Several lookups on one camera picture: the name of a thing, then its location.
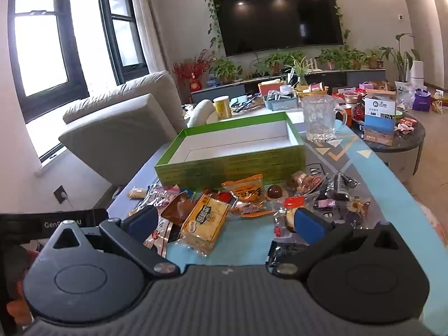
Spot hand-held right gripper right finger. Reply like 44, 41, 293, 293
268, 207, 408, 278

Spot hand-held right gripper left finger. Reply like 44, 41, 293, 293
45, 205, 181, 278

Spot red white snack packet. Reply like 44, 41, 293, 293
143, 217, 183, 256

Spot clear cake snack packet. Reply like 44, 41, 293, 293
274, 210, 298, 233

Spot pink white snack packet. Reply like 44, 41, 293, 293
145, 184, 183, 211

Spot small black snack packet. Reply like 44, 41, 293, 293
267, 240, 302, 270

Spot brown tofu snack packet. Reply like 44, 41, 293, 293
161, 192, 195, 226

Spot dark plum snack packets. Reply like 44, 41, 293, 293
313, 173, 361, 211

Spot pale yellow candy packet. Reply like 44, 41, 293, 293
348, 198, 372, 218

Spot yellow snack packet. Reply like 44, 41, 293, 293
177, 196, 230, 254

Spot sausage snack packet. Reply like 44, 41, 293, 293
229, 201, 277, 218

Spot orange snack packet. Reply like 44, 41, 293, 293
222, 174, 264, 204

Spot green cardboard box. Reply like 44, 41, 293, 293
154, 111, 307, 194

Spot turquoise patterned table mat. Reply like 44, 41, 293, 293
143, 119, 443, 326

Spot beige sofa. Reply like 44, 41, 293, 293
58, 71, 188, 186

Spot clear glass mug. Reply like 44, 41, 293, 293
301, 95, 348, 143

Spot dark round side table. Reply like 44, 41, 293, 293
350, 108, 427, 184

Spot orange cup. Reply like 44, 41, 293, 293
339, 104, 353, 127

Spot blue white carton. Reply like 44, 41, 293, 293
362, 93, 398, 148

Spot white boucle chair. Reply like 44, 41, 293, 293
185, 99, 215, 128

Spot white round table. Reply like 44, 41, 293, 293
201, 94, 337, 127

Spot grey blue organizer tray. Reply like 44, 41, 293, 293
263, 90, 301, 111

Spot yellow woven basket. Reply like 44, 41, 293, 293
294, 86, 330, 98

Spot yellow can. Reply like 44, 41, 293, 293
213, 96, 233, 120

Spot red candy wrappers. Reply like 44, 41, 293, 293
395, 118, 419, 134

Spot orange tissue box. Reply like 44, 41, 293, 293
258, 80, 285, 96

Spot spider plant in glass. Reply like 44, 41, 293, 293
285, 54, 316, 88

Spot dark grey television cabinet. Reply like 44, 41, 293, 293
191, 69, 387, 104

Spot red flower arrangement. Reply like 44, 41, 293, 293
172, 51, 214, 93

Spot potted green plant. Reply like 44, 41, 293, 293
261, 52, 291, 76
366, 51, 382, 70
317, 47, 366, 71
210, 58, 244, 85

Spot purple gift bag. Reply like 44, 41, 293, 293
412, 88, 432, 111

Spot white air purifier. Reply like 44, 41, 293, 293
411, 60, 425, 86

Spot black framed window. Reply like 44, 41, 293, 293
9, 0, 90, 123
96, 0, 149, 85

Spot tall leafy floor plant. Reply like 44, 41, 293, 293
380, 33, 421, 81

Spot white sheer curtain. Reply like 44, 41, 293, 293
129, 0, 172, 74

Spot wall mounted television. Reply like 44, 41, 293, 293
212, 0, 344, 57

